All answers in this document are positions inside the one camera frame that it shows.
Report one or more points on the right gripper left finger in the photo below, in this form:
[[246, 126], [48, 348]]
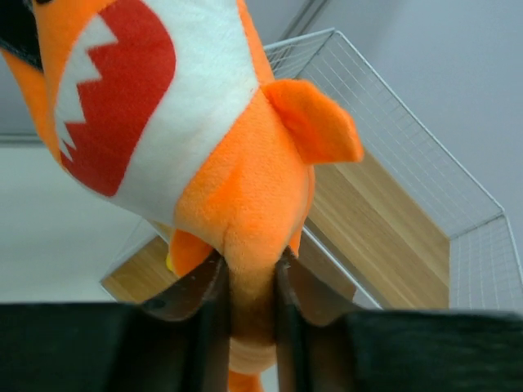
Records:
[[187, 331]]

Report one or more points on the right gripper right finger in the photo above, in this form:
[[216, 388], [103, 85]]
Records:
[[313, 346]]

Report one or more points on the large orange shark plush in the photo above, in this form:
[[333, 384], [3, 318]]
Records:
[[170, 109]]

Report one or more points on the white wire wooden shelf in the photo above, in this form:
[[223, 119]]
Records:
[[409, 227]]

